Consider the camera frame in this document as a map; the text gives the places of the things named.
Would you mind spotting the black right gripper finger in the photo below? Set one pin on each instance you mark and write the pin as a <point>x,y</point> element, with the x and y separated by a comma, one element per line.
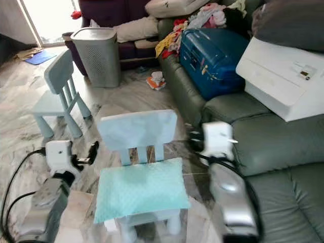
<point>193,139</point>

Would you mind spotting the orange and white toy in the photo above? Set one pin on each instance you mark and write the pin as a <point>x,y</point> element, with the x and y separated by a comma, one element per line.
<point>156,81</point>

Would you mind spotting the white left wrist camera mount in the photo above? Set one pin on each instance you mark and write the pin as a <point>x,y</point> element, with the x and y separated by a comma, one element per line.
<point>58,152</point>

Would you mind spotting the blue hard-shell suitcase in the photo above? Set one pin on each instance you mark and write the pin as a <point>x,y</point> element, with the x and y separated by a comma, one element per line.
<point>212,61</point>

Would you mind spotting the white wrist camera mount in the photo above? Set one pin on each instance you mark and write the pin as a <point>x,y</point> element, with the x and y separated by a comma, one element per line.
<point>58,152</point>
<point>216,136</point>

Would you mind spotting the blue floor mat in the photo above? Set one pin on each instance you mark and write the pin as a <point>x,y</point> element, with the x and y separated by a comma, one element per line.
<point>39,57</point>

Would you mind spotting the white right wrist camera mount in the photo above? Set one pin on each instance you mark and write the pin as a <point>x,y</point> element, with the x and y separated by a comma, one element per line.
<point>216,136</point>

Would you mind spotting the beige pillow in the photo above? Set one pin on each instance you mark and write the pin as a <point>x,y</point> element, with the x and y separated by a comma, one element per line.
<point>136,29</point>

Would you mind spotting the white box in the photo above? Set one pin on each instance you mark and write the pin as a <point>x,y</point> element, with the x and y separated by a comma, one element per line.
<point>278,78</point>

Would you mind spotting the white pillow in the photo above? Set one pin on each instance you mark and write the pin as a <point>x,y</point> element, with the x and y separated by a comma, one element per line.
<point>172,7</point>

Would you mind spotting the yellow cloth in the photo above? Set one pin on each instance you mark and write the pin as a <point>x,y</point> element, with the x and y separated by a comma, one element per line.
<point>166,44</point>

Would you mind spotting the glass sliding door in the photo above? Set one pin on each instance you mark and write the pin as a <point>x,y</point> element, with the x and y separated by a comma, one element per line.
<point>53,20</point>

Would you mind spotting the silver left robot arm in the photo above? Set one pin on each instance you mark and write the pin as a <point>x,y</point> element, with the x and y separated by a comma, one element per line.
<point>53,200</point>

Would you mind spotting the dark grey cushion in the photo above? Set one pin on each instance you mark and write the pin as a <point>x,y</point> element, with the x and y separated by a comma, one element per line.
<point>288,20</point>

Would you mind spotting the teal dotted pillow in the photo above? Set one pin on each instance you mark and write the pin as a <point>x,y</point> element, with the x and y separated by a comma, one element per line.
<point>139,190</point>

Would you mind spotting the small red item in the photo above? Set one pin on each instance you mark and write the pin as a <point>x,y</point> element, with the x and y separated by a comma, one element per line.
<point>76,14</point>

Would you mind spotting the grey-green leather sofa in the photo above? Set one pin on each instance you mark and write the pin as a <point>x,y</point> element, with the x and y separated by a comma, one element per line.
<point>273,147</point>

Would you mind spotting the brown floor cloth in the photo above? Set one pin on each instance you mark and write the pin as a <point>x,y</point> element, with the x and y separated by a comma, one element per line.
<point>29,52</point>

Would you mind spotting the dark purple sofa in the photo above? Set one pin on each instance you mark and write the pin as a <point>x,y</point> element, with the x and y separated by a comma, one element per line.
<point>106,10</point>

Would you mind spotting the light blue children's chair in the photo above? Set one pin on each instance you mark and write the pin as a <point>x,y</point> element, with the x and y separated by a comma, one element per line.
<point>58,73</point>
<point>136,129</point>

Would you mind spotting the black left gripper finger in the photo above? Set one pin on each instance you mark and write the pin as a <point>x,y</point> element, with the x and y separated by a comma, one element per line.
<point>92,152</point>

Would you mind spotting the grey perforated laundry basket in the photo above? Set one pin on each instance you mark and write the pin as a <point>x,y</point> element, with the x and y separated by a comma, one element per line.
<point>96,58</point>

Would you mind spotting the pink clothing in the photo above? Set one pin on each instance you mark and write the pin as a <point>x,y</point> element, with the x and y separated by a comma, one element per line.
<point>217,16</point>

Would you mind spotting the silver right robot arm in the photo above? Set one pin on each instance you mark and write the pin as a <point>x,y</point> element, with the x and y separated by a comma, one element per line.
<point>230,202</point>

